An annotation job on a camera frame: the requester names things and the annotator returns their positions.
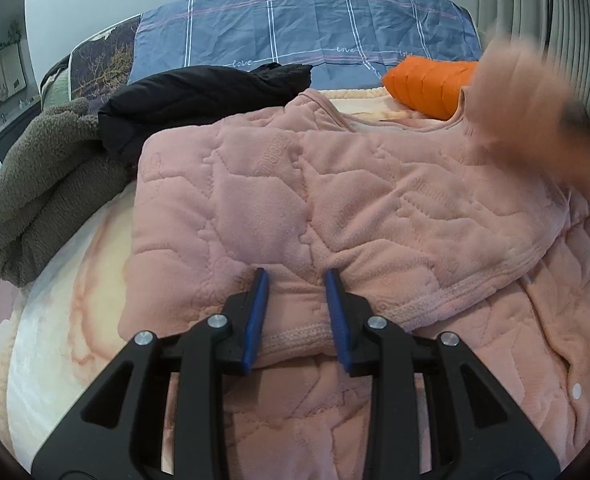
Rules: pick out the orange puffer jacket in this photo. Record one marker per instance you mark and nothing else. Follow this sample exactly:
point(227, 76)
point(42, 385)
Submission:
point(425, 85)

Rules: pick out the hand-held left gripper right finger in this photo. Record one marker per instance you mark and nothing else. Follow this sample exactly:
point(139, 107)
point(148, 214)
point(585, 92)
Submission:
point(337, 320)

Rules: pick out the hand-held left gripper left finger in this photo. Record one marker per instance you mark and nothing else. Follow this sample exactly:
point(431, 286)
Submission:
point(255, 320)

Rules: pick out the white pleated curtain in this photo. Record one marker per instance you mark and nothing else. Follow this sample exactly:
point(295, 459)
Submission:
point(520, 5)

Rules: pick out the white framed mirror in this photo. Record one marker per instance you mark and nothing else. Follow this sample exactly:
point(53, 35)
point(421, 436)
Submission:
point(5, 80)

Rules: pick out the dark tree print pillow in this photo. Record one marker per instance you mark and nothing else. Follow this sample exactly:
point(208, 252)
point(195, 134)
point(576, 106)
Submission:
point(105, 60)

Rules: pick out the cream floral blanket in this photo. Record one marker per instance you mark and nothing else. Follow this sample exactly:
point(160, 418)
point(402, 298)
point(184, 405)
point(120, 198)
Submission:
point(75, 310)

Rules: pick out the blue plaid bed cover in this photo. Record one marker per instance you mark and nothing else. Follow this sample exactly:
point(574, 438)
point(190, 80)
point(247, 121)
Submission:
point(300, 25)

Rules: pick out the grey-brown fleece garment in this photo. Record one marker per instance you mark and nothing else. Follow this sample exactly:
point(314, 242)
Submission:
point(40, 185)

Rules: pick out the black padded jacket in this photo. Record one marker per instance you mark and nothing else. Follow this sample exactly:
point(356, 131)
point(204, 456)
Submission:
point(185, 100)

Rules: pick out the green pillow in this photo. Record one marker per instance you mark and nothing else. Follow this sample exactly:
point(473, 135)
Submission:
point(57, 90)

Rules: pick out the pink quilted fleece jacket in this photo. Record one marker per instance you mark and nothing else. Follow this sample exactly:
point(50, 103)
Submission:
point(325, 200)

